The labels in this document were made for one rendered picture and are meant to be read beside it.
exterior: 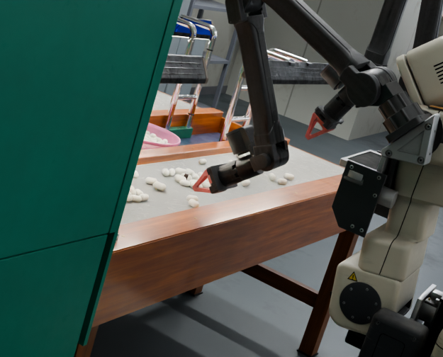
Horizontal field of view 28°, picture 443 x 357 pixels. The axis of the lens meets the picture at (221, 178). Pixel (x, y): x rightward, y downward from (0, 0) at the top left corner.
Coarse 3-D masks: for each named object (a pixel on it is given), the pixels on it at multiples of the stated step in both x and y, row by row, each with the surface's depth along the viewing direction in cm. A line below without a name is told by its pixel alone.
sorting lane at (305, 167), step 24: (144, 168) 265; (168, 168) 273; (192, 168) 281; (288, 168) 320; (312, 168) 331; (336, 168) 343; (144, 192) 243; (168, 192) 249; (192, 192) 256; (240, 192) 271; (144, 216) 224
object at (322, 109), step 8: (336, 96) 243; (328, 104) 244; (336, 104) 242; (344, 104) 242; (320, 112) 242; (328, 112) 244; (336, 112) 243; (344, 112) 243; (328, 120) 241; (336, 120) 245
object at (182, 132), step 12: (180, 24) 326; (192, 24) 324; (204, 24) 338; (192, 36) 323; (216, 36) 337; (192, 48) 325; (180, 84) 328; (180, 96) 332; (192, 96) 339; (192, 108) 344; (168, 120) 332; (180, 132) 341
